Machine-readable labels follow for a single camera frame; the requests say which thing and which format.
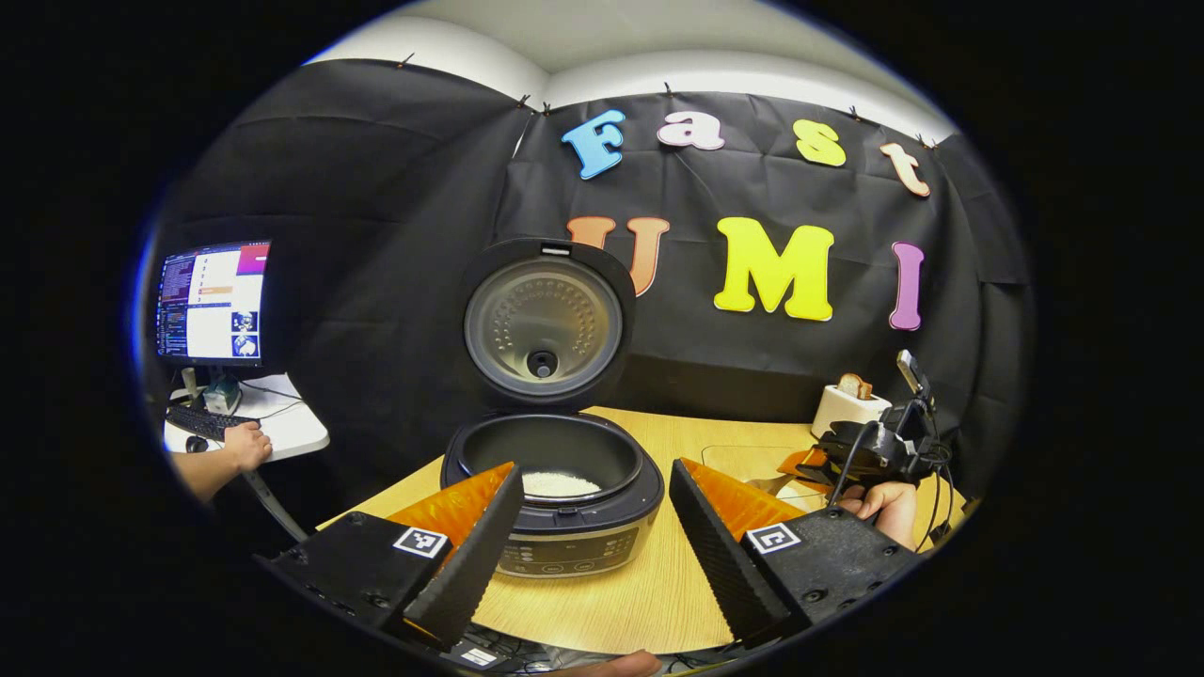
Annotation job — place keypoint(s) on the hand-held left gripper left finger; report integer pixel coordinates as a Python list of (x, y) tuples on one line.
[(470, 564)]

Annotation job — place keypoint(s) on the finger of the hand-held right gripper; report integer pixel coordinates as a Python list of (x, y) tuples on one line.
[(807, 464)]

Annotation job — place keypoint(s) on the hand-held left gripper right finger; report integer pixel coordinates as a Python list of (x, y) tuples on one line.
[(724, 564)]

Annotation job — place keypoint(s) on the clear plastic rice container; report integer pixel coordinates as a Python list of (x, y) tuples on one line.
[(743, 461)]

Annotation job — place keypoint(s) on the white rice heap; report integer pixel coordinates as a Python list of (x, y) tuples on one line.
[(560, 484)]

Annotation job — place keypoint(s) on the black silver rice cooker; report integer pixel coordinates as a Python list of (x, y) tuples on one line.
[(546, 320)]

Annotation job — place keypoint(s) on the white toaster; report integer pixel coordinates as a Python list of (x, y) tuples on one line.
[(847, 414)]

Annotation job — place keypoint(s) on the toast slice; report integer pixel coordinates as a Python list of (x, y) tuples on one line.
[(853, 385)]

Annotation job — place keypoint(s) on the white side table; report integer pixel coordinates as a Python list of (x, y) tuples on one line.
[(292, 428)]

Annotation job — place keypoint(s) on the small teal box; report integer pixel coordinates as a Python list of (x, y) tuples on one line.
[(223, 400)]

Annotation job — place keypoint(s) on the black keyboard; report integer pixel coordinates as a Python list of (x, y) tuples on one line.
[(207, 423)]

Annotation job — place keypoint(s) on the black computer mouse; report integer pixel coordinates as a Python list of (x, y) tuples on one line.
[(197, 444)]

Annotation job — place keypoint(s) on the black backdrop cloth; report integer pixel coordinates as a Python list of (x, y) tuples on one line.
[(376, 235)]

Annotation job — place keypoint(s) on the computer monitor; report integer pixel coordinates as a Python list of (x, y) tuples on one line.
[(216, 301)]

